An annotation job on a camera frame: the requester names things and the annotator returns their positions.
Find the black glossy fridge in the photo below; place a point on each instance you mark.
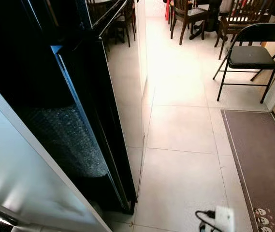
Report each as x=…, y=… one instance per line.
x=40, y=48

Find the dark wooden dining chair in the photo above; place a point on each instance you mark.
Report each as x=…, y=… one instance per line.
x=243, y=19
x=126, y=26
x=188, y=14

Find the white fridge door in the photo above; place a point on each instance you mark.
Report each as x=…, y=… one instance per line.
x=21, y=169

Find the brown floor mat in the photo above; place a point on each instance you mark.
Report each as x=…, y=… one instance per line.
x=263, y=164

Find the black folding chair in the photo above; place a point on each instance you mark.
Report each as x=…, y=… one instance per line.
x=251, y=56

